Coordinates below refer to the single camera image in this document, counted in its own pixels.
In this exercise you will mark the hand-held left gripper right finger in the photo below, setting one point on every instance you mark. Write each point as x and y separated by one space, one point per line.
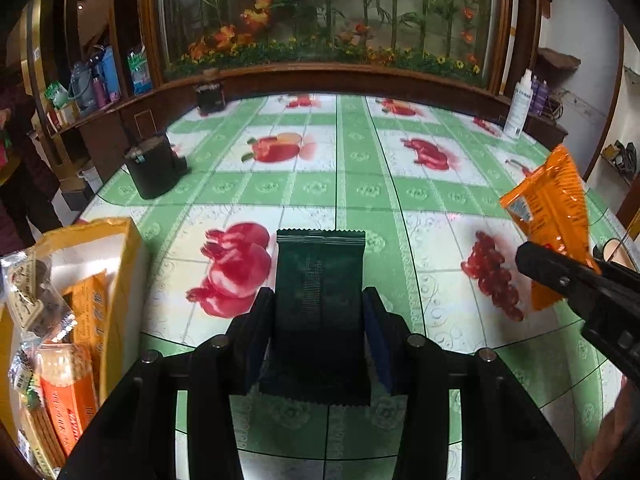
382 345

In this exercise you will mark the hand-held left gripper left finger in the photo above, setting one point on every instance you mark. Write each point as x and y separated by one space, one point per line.
255 345

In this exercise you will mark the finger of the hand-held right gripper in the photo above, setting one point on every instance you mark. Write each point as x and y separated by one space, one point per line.
555 272

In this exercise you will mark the dark green packet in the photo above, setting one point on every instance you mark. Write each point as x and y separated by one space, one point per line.
315 310

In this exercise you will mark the yellow cardboard box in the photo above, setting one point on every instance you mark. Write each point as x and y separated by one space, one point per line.
117 280

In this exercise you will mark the cracker packet orange label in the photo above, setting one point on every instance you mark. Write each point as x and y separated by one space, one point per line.
65 410

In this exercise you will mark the clear plum packet beige label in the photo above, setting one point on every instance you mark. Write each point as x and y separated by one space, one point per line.
30 290

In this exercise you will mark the black white candy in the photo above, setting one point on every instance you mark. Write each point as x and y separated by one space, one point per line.
21 372

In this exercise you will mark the person's right hand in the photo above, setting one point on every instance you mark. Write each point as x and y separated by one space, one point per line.
610 435

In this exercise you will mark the white spray bottle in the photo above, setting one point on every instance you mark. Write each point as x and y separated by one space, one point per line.
517 110

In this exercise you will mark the orange snack packet black label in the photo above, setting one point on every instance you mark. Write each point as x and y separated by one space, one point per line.
90 310

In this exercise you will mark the purple spray can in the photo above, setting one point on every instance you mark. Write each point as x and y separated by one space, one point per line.
544 100
535 95

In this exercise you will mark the green fruit print tablecloth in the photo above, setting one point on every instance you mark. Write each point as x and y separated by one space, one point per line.
350 160

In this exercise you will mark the black cylinder container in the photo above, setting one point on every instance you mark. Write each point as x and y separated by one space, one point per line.
152 170
210 100

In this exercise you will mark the white bucket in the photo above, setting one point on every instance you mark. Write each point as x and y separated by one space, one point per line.
90 177

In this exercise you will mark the wooden cabinet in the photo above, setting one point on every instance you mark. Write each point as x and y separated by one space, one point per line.
110 135

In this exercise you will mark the small pink bottle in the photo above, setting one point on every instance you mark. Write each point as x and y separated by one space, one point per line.
100 95

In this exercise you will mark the blue green plastic pack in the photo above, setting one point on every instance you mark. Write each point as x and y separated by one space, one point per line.
140 72

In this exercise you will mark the yellow carton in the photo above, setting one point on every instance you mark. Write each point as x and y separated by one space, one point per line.
67 115

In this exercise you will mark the grey blue thermos jug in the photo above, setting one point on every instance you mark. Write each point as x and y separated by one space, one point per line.
80 87

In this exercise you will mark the green bag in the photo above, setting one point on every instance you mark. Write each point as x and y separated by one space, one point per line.
56 95

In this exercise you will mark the glass flower display case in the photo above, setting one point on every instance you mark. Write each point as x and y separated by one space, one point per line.
325 10

